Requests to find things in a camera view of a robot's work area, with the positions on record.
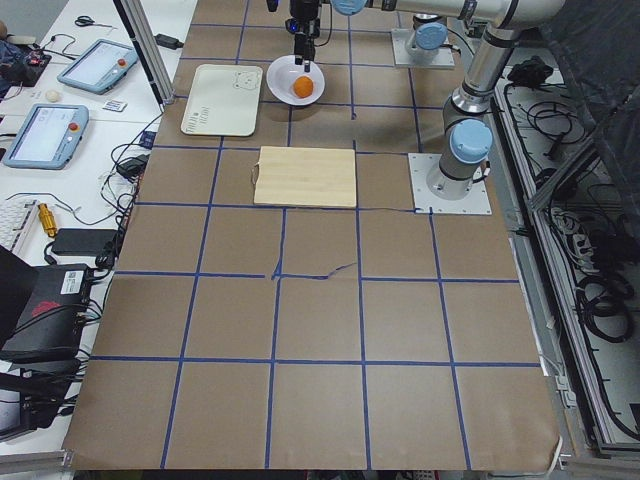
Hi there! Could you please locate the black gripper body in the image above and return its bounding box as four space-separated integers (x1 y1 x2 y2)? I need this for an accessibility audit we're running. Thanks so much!
285 0 321 63

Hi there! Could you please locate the white round plate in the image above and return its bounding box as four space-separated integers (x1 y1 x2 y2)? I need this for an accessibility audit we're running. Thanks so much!
267 55 325 106

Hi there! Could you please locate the orange fruit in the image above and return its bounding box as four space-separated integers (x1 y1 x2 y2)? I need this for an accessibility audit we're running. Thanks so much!
292 75 314 98

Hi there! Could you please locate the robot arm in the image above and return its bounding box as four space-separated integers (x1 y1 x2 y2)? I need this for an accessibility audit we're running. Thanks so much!
285 0 477 72
427 1 564 200

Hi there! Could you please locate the cream bear tray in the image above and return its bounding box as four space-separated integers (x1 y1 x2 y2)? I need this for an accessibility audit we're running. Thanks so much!
180 64 263 137

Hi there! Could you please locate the wooden cutting board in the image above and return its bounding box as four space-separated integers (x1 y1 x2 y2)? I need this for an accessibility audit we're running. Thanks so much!
254 146 357 208

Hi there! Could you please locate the upper teach pendant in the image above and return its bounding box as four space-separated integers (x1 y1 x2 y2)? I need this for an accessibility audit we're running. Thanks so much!
57 39 138 94

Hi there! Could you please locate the teach pendant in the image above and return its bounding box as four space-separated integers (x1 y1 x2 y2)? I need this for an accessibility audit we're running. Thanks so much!
2 104 89 170
57 39 138 94

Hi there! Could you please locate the lower teach pendant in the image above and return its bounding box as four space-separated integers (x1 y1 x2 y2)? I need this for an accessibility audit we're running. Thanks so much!
2 104 89 170

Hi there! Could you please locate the black power adapter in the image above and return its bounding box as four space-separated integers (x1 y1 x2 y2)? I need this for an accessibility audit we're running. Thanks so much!
44 228 116 269

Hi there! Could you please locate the yellow metal tool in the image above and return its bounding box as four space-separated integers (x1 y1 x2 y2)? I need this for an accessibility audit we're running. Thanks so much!
38 203 58 238

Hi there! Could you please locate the white keyboard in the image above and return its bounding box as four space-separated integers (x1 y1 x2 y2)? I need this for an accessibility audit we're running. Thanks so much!
0 199 38 255

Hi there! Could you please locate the white power strip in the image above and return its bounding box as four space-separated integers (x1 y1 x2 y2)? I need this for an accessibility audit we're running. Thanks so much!
564 220 597 273

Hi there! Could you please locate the black electronics box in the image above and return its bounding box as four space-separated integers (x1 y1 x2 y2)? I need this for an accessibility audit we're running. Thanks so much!
1 248 94 364

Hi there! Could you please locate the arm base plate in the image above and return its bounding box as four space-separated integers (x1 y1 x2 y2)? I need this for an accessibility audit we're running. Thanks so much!
408 153 492 215
391 23 455 70

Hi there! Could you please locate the aluminium frame post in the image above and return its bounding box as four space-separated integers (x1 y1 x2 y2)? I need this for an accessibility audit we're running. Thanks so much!
113 0 175 106

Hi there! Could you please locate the black cable bundle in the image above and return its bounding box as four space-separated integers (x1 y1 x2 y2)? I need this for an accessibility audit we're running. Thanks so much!
499 54 640 441

